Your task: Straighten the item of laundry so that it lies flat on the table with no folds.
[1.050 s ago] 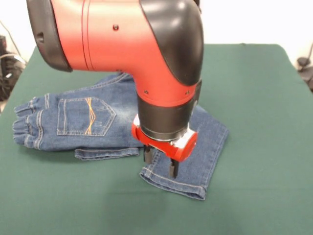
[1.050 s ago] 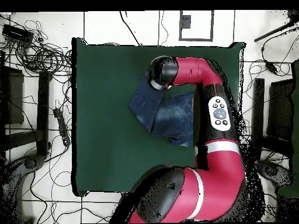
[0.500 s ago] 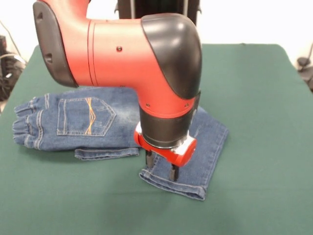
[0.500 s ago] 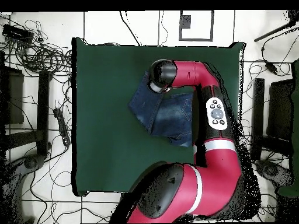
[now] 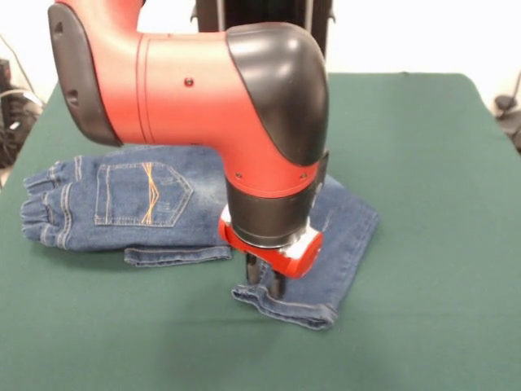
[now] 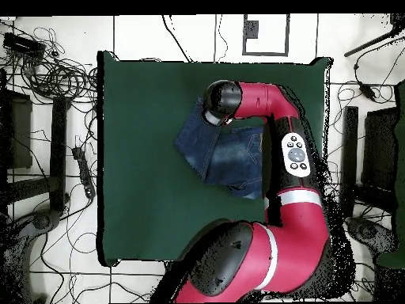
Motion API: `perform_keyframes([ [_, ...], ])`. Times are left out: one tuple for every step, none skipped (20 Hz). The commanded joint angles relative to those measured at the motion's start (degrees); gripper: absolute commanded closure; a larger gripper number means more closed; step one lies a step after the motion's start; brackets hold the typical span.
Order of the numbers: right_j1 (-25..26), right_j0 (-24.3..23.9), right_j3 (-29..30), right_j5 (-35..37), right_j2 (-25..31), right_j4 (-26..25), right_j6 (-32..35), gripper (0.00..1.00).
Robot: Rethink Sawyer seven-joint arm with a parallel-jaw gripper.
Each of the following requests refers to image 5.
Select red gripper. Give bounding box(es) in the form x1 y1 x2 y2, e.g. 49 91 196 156
218 205 325 301

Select blue denim jeans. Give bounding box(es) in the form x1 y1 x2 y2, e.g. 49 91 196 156
20 145 382 332

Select dark green table cloth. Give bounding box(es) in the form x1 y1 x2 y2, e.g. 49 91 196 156
0 72 521 391

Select black wheeled stand base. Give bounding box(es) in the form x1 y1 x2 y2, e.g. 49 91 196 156
494 94 521 154
0 59 45 169

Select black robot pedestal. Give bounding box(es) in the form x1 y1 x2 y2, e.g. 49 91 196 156
190 0 338 74

